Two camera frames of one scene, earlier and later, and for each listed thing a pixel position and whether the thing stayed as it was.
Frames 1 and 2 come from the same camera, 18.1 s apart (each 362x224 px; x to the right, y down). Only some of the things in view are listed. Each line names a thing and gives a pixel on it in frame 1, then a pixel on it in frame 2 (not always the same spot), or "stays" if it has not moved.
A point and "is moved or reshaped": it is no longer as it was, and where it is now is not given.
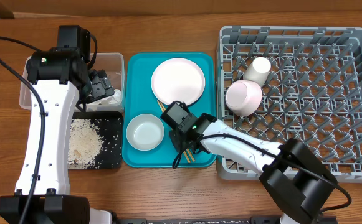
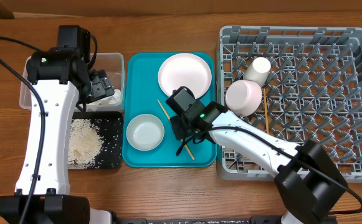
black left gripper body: (101, 86) stays
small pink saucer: (243, 97) stays
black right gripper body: (175, 138) to (178, 127)
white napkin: (114, 99) stays
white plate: (177, 79) is moved or reshaped
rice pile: (85, 144) stays
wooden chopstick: (162, 108) to (266, 111)
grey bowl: (145, 132) stays
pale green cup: (258, 71) stays
